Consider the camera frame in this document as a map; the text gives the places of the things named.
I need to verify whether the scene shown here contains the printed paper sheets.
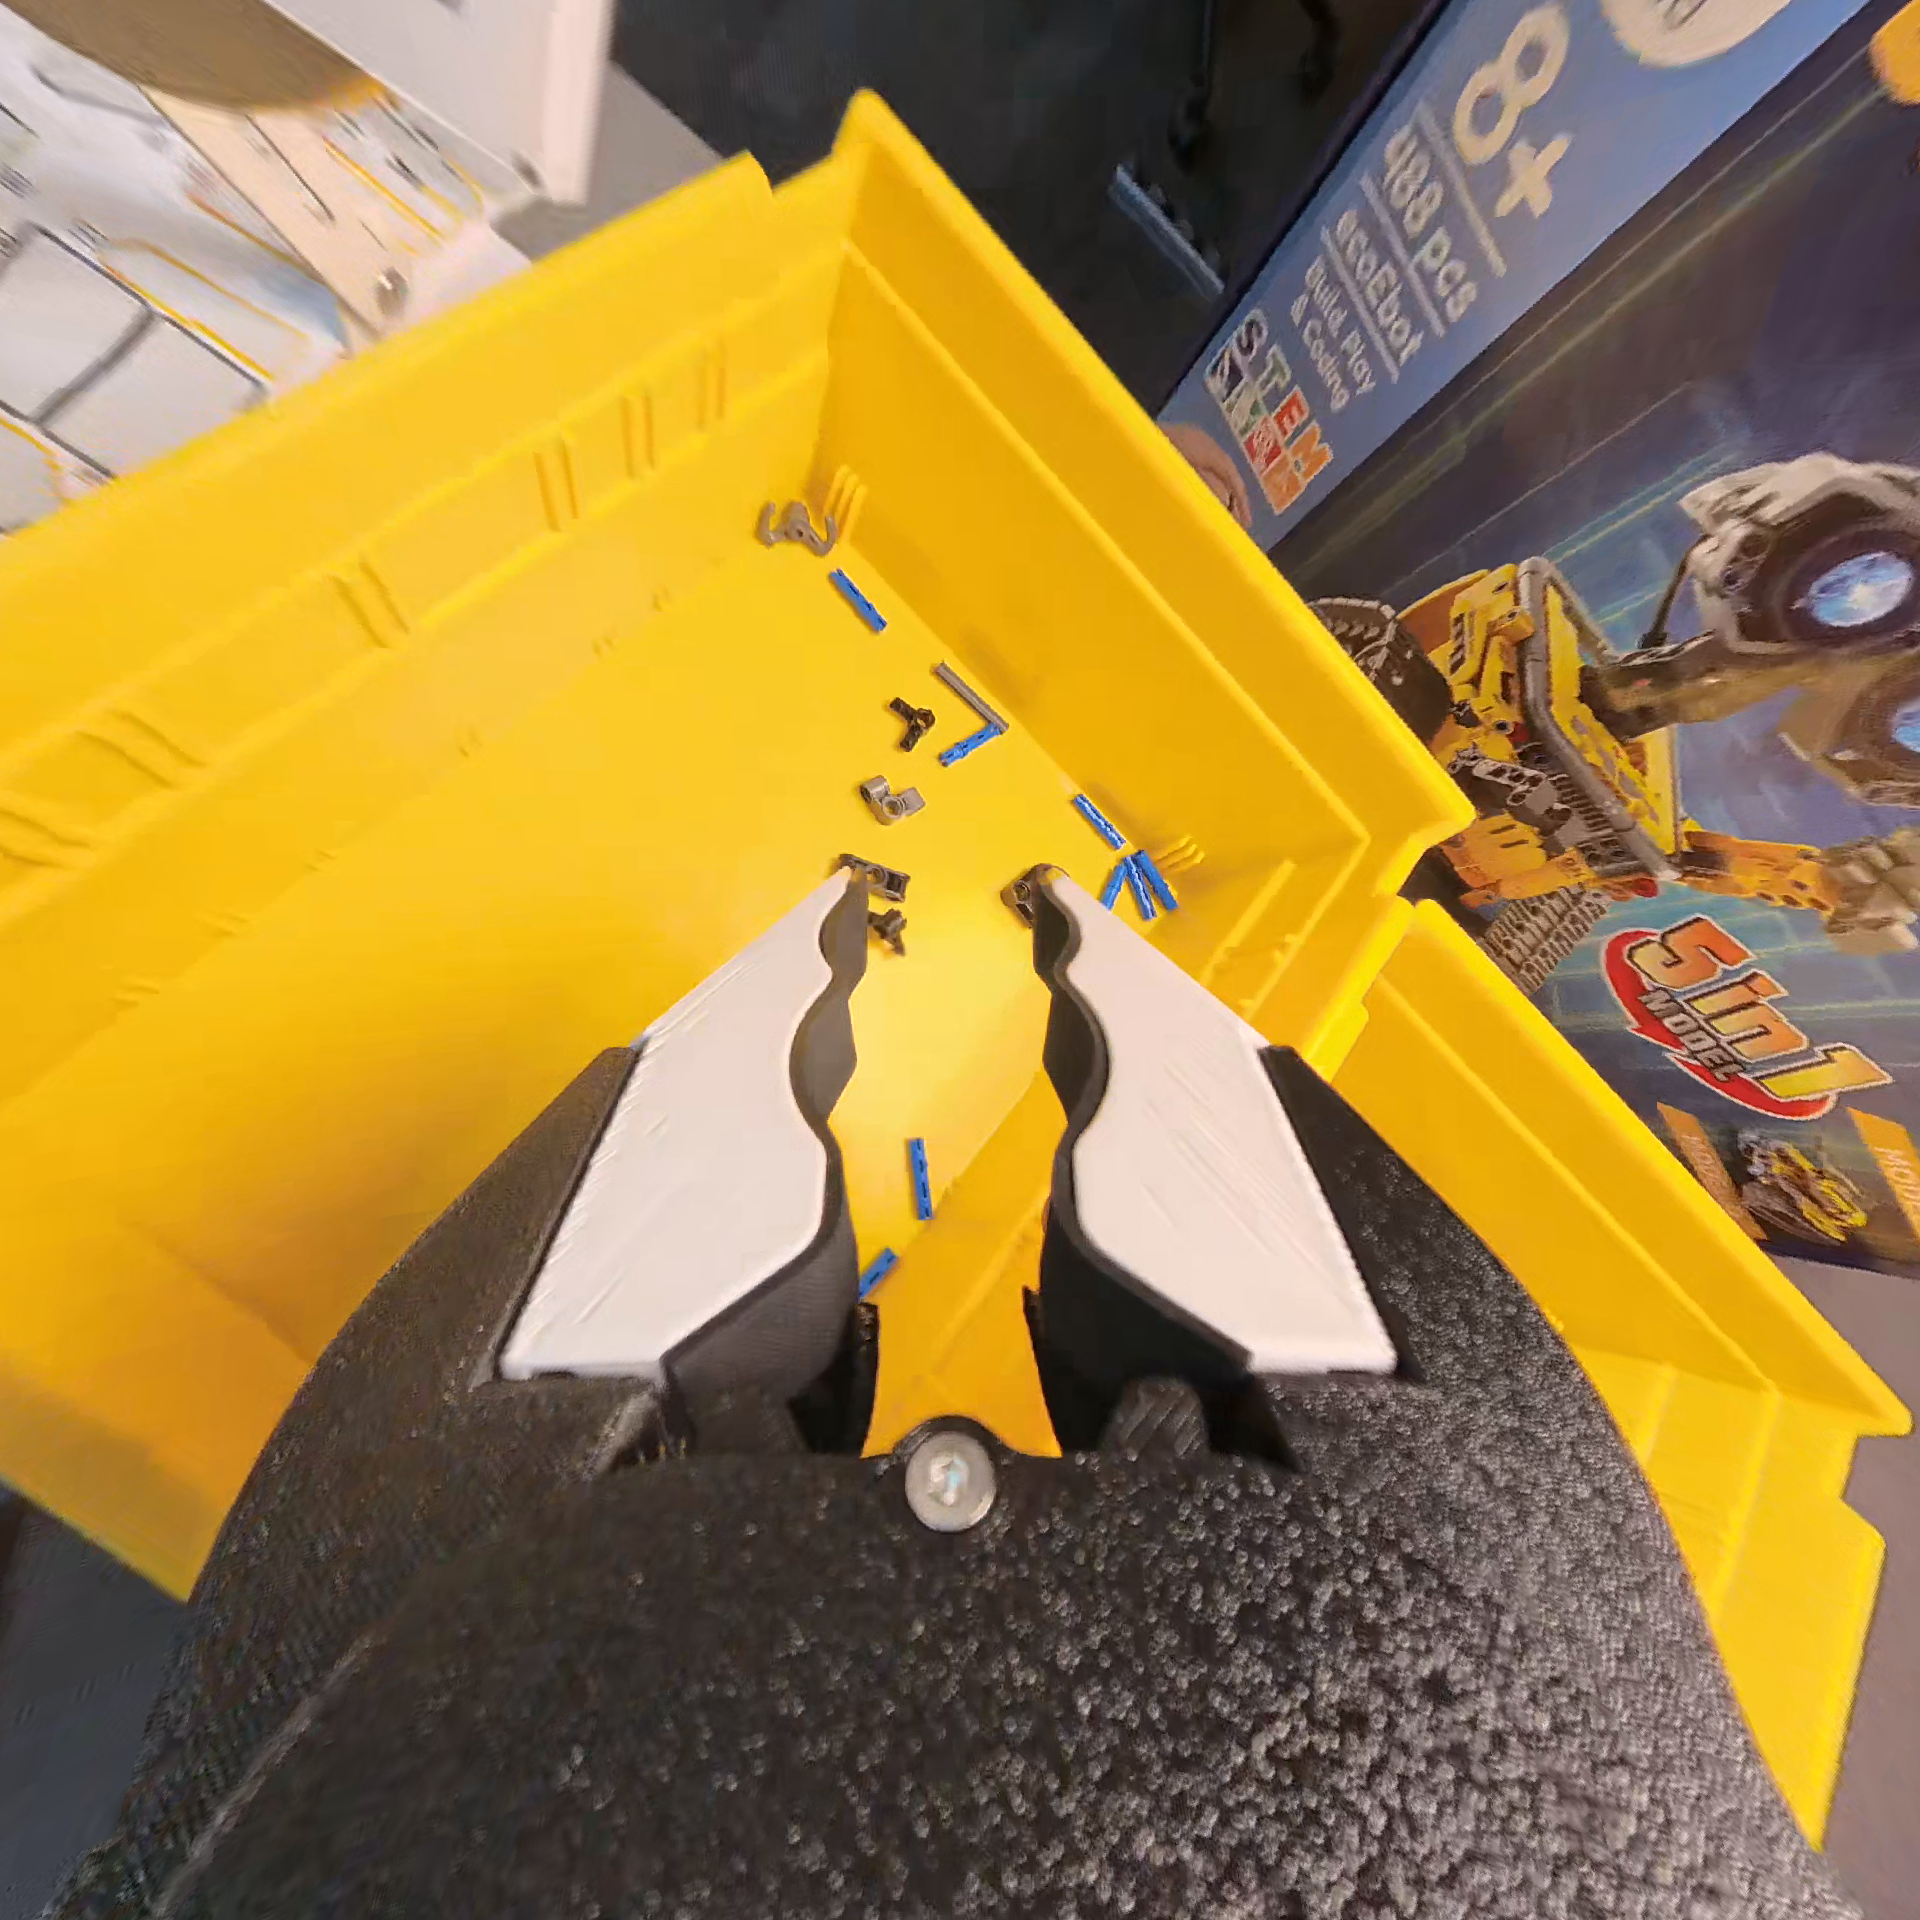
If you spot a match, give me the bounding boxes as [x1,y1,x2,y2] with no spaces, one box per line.
[0,27,547,529]

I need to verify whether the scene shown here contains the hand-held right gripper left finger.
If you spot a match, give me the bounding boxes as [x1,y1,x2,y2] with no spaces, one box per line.
[504,872,872,1390]

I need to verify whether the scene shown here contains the yellow parts tray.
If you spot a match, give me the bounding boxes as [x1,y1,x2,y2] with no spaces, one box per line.
[1319,899,1916,1845]
[0,93,1471,1597]

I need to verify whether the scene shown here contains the small grey bracket piece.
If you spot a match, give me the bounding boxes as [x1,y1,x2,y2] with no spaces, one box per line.
[752,474,862,560]

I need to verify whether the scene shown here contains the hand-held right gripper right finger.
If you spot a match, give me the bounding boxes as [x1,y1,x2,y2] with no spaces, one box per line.
[1005,872,1397,1390]

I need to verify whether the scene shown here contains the blue toy set box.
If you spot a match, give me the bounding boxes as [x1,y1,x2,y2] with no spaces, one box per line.
[1158,0,1920,1277]

